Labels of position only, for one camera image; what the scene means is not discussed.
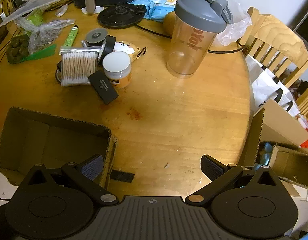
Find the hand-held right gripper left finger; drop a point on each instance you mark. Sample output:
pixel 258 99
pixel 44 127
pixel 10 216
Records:
pixel 92 167

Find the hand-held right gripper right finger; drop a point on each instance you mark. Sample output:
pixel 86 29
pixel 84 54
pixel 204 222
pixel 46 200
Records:
pixel 211 168

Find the dark felt storage box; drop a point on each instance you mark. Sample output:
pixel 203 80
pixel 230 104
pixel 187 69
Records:
pixel 56 140

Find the small black rectangular case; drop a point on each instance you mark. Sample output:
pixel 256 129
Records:
pixel 104 87

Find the cotton swab pack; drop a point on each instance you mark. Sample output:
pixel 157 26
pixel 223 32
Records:
pixel 77 66

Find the orange jar white lid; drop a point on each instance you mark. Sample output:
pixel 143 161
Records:
pixel 116 63

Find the black electrical tape roll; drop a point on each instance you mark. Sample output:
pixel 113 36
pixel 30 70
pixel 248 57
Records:
pixel 109 45

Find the green tube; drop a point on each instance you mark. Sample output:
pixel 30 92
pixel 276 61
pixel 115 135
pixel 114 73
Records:
pixel 71 36

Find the round wooden desktop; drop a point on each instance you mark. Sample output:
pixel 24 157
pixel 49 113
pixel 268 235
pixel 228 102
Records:
pixel 181 110

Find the black tape patch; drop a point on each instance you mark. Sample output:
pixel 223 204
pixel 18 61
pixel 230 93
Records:
pixel 122 176

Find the large open cardboard carton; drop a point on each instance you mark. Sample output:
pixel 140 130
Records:
pixel 276 127

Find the small open cardboard carton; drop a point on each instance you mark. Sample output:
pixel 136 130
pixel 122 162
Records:
pixel 291 166

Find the white shopping bag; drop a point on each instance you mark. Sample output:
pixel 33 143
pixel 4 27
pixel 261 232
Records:
pixel 263 80

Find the clear shaker bottle grey lid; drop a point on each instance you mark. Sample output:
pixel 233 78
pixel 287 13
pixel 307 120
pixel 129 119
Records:
pixel 186 55

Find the wooden chair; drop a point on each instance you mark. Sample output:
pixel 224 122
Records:
pixel 307 102
pixel 276 32

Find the black roll with grey cap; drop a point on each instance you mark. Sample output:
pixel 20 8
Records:
pixel 95 36

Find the clear bag of seeds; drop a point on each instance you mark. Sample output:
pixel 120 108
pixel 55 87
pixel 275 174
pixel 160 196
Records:
pixel 43 38

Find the green net bag of kiwis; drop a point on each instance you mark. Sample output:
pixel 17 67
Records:
pixel 18 47

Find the clear plastic bag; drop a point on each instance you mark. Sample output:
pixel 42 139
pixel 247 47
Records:
pixel 234 27

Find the black round lid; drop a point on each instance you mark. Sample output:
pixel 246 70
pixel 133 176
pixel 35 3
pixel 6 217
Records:
pixel 119 17

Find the brown round fruit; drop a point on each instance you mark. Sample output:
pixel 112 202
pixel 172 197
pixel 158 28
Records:
pixel 169 21

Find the green snack packet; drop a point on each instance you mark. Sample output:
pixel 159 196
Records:
pixel 36 16

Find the blue tissue packet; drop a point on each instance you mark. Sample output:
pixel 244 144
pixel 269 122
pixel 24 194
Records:
pixel 156 8

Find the black charger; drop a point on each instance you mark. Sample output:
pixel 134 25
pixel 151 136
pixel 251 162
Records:
pixel 18 2

